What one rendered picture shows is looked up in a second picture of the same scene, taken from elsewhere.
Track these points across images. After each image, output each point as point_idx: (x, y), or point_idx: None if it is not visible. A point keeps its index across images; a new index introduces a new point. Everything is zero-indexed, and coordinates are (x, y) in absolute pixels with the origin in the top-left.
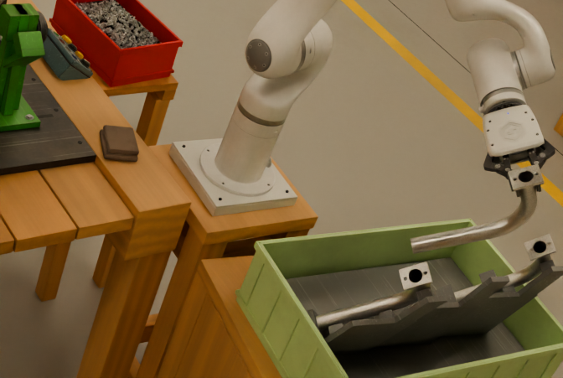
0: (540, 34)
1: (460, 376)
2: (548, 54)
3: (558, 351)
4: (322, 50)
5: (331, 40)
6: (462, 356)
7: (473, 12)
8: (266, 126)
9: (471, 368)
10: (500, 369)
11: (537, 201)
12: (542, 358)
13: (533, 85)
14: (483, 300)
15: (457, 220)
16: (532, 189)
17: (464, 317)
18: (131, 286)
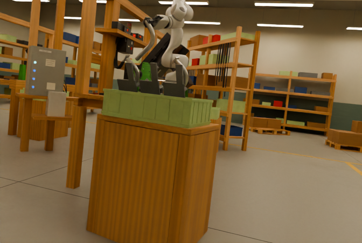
0: (179, 4)
1: (141, 98)
2: (178, 6)
3: (182, 99)
4: (180, 58)
5: (185, 58)
6: None
7: (171, 9)
8: (167, 81)
9: (143, 94)
10: (158, 101)
11: (151, 28)
12: (177, 102)
13: (176, 16)
14: (156, 77)
15: (207, 99)
16: (146, 22)
17: (158, 90)
18: None
